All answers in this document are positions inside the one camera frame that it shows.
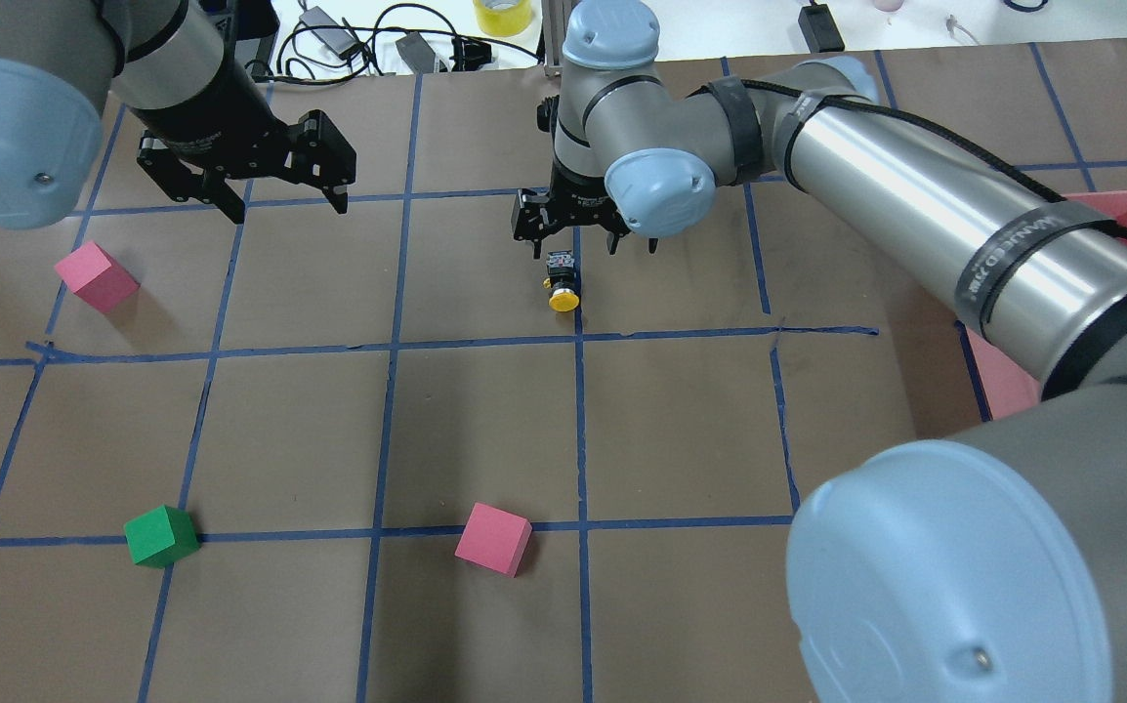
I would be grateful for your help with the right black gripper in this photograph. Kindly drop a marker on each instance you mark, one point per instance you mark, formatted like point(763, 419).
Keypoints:
point(575, 198)

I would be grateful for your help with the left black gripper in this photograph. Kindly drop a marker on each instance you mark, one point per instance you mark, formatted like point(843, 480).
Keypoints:
point(210, 109)

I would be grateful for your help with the yellow push button switch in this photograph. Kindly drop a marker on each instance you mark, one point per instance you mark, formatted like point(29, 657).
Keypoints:
point(562, 282)

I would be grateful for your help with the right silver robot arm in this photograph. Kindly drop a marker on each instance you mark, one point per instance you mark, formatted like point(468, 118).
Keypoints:
point(987, 566)

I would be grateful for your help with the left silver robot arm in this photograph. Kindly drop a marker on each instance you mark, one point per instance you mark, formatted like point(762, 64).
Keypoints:
point(185, 69)

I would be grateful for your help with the pink foam cube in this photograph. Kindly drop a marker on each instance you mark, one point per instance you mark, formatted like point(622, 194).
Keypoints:
point(94, 276)
point(494, 539)

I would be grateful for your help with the yellow tape roll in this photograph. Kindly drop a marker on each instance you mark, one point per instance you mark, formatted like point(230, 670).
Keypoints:
point(503, 18)

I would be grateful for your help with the black power adapter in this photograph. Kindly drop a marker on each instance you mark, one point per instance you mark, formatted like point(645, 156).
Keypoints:
point(819, 29)

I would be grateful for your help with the green foam cube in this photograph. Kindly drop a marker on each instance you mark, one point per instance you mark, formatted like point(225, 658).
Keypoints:
point(160, 537)

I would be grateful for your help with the pink plastic bin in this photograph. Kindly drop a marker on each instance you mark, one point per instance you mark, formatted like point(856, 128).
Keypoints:
point(1032, 289)

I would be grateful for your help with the aluminium frame post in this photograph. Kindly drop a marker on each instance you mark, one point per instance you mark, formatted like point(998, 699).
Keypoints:
point(554, 22)

